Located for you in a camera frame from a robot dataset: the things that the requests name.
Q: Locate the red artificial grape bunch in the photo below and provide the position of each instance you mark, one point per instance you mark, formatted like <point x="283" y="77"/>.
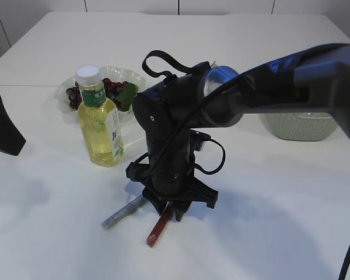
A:
<point x="121" y="93"/>

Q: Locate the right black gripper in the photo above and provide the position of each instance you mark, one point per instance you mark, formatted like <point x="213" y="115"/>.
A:
<point x="173" y="180"/>

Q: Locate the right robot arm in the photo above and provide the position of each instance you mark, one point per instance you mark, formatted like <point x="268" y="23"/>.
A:
<point x="174" y="112"/>

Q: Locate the red glitter pen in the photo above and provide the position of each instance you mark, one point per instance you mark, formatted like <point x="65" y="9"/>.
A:
<point x="159" y="227"/>

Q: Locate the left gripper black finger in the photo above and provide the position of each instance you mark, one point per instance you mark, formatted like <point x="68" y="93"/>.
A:
<point x="11" y="140"/>

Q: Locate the silver glitter pen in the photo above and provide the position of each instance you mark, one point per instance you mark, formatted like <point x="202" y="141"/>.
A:
<point x="126" y="210"/>

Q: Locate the yellow tea bottle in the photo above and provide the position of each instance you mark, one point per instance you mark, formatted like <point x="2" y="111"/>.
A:
<point x="98" y="119"/>

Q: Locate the green woven plastic basket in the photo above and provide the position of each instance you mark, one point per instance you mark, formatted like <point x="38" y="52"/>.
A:
<point x="302" y="127"/>

